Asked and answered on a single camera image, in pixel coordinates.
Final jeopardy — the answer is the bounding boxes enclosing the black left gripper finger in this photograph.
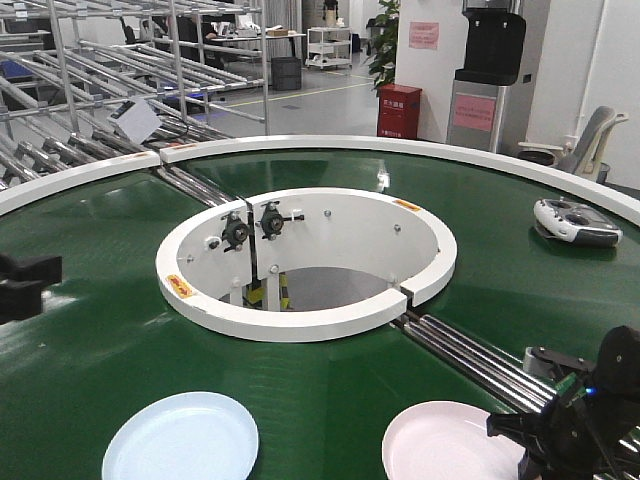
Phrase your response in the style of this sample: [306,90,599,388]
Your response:
[1,253,63,324]

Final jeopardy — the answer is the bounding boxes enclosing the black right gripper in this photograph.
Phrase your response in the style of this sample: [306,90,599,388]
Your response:
[486,373,639,479]

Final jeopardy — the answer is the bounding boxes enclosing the light pink plate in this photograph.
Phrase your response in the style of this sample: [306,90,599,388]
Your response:
[381,401,524,479]

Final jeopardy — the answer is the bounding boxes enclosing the light blue plate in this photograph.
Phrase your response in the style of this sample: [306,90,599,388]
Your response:
[101,391,259,479]

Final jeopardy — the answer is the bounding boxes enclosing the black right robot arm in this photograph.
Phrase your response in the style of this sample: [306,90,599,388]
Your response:
[486,326,639,479]

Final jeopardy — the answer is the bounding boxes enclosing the steel conveyor rollers right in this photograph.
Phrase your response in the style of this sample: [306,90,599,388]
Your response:
[392,311,639,449]

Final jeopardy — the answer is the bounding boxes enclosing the steel conveyor rollers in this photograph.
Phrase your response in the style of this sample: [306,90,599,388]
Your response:
[392,311,639,449]
[152,166,237,207]

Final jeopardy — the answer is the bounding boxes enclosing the steel conveyor rollers left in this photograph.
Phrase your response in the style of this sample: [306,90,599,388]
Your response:
[152,166,237,207]

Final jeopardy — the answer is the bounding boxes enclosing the white outer conveyor rim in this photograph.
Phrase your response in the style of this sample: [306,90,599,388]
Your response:
[1,135,639,225]

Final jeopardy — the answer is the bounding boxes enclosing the white paper box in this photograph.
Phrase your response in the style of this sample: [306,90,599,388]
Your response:
[107,97,162,144]

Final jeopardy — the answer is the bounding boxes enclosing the metal roller rack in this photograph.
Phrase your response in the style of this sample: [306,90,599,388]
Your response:
[1,1,267,190]

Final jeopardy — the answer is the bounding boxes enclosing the white grey remote controller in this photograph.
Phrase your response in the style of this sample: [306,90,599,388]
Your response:
[533,198,623,248]

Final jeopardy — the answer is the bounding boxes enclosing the grey office chair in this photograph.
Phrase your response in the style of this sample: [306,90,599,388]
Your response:
[517,106,629,184]

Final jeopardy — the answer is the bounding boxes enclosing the black water dispenser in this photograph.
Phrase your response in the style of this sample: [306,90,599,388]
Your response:
[447,1,526,152]

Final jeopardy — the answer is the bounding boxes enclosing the black plastic crate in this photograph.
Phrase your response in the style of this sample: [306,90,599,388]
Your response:
[271,57,302,91]

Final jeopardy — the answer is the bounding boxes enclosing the red fire extinguisher box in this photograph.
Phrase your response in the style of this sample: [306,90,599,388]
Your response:
[377,84,422,140]

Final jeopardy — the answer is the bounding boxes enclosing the white shelf cart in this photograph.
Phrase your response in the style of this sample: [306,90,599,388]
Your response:
[305,27,352,70]

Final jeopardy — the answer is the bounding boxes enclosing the green potted plant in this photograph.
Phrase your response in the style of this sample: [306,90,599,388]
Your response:
[368,0,401,90]

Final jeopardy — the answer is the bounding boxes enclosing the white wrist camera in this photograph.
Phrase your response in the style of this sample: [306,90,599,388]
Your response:
[523,345,596,384]

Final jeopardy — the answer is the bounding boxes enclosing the white inner conveyor ring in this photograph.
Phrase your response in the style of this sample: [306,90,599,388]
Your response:
[155,187,459,344]

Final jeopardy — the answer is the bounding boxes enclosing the pink wall notice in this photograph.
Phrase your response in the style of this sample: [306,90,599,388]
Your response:
[409,21,440,50]

